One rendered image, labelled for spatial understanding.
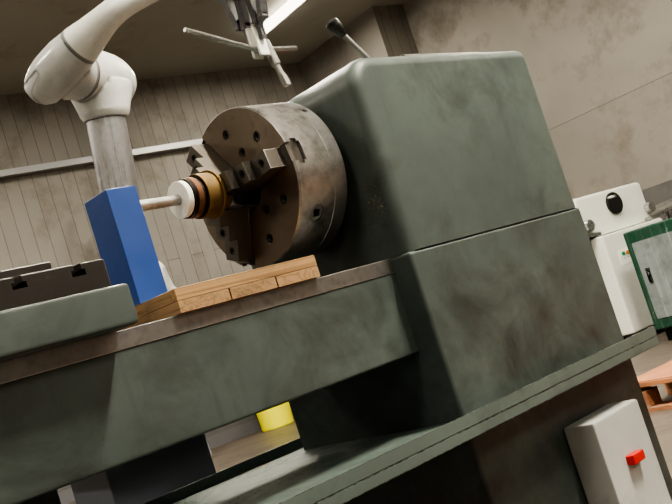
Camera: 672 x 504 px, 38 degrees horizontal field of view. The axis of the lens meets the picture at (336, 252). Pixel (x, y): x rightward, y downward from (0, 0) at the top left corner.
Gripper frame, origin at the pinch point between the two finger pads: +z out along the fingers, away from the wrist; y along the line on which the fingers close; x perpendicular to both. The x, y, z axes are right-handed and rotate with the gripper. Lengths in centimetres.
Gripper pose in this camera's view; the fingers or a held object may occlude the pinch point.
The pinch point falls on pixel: (257, 42)
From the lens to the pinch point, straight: 217.9
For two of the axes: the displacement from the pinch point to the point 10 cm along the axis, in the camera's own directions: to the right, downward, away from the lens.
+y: 7.5, -2.6, -6.1
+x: 5.9, -1.4, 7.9
